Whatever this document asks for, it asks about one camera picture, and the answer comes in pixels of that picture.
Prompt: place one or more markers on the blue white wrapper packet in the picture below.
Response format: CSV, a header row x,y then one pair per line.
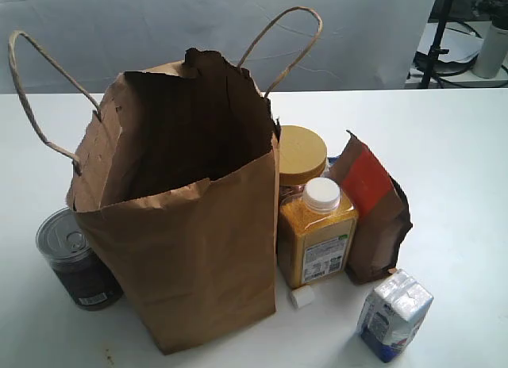
x,y
330,162

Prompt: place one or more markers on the small white cylinder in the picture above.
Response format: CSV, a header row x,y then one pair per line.
x,y
302,296

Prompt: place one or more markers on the grey backdrop cloth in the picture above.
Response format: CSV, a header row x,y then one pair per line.
x,y
333,44

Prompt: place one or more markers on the jar with yellow lid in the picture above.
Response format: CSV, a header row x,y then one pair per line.
x,y
302,156

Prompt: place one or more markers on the white blue carton pack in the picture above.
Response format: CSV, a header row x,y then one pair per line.
x,y
392,315

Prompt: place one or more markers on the white tumbler bottle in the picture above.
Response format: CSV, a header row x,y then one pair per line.
x,y
493,50

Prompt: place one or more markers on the black tripod stand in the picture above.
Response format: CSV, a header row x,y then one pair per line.
x,y
441,11

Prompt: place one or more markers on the brown pouch with orange label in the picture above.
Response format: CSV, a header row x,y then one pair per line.
x,y
384,214

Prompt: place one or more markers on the dark tin can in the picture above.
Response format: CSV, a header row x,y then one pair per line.
x,y
87,280

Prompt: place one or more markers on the brown paper shopping bag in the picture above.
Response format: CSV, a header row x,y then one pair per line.
x,y
176,187

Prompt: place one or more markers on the yellow grain plastic bottle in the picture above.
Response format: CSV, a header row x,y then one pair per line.
x,y
315,232

